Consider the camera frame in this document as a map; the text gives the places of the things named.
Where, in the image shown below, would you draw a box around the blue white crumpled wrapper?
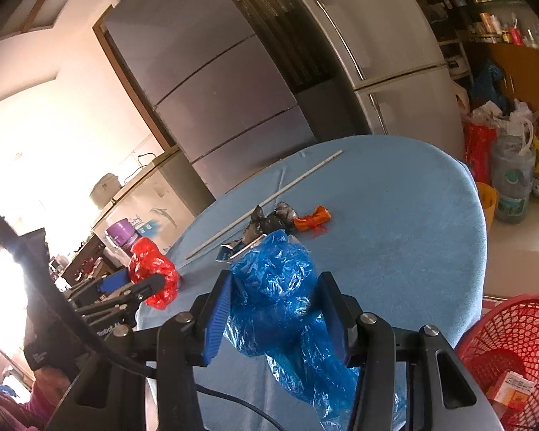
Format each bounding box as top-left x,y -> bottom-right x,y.
216,238 -> 266,263

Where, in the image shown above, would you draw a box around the shelf of bottles and jars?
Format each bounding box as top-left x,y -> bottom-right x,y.
413,0 -> 539,50

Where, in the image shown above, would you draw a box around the large clear water jug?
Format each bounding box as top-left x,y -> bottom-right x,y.
491,132 -> 536,224

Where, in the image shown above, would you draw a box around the white rice cooker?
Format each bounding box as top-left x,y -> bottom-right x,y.
89,173 -> 126,209

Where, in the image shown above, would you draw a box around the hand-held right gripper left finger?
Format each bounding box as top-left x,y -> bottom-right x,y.
47,272 -> 234,431

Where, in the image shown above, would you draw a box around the blue tablecloth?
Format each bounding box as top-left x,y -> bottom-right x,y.
135,135 -> 488,431

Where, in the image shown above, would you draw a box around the purple bottle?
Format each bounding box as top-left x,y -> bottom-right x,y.
104,218 -> 140,270

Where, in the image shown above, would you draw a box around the long white stick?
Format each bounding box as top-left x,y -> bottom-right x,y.
185,150 -> 343,260

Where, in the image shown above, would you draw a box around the silver two-door refrigerator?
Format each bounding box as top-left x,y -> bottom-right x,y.
269,0 -> 465,162

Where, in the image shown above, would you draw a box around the white crumpled plastic bags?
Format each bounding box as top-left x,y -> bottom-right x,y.
471,99 -> 539,135

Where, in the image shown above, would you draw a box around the grey three-door refrigerator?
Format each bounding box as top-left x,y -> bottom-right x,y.
103,0 -> 317,198

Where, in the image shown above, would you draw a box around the red shopping bag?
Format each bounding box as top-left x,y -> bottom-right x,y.
462,114 -> 499,185

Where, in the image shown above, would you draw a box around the thin black cable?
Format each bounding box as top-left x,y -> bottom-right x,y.
195,384 -> 290,431

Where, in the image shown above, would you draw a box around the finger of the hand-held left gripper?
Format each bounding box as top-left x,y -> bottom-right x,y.
78,274 -> 168,325
64,272 -> 133,307

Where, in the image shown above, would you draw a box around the dark blue hanging bag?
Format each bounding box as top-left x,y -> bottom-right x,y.
469,60 -> 510,113

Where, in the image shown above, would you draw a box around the dark striped curtain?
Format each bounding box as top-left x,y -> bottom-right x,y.
207,0 -> 337,93

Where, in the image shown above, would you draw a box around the orange wrapper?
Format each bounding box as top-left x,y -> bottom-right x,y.
292,205 -> 332,236

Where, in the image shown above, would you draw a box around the flat cardboard sheet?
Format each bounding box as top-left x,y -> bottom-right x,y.
483,250 -> 539,299

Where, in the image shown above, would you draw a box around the orange white small box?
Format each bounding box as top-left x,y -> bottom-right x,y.
485,370 -> 537,409

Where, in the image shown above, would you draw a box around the red plastic basket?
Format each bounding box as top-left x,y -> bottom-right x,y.
453,295 -> 539,431

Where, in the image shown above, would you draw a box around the blue plastic bag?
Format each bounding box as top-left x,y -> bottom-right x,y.
223,229 -> 407,431

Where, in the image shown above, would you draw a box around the thick black cable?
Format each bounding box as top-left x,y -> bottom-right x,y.
0,201 -> 160,378

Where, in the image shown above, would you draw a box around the white cabinet with dolphin sticker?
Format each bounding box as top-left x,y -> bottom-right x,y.
92,146 -> 216,252

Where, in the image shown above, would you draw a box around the red plastic bag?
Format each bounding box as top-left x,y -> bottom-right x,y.
128,238 -> 181,310

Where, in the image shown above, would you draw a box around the person's left forearm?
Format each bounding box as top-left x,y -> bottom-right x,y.
0,366 -> 73,431

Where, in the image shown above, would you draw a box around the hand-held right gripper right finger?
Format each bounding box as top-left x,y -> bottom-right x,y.
317,272 -> 506,431

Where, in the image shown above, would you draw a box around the yellow bucket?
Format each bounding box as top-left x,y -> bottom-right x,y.
475,182 -> 498,230

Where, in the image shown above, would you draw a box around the black plastic bag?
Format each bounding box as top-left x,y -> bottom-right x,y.
243,202 -> 299,245

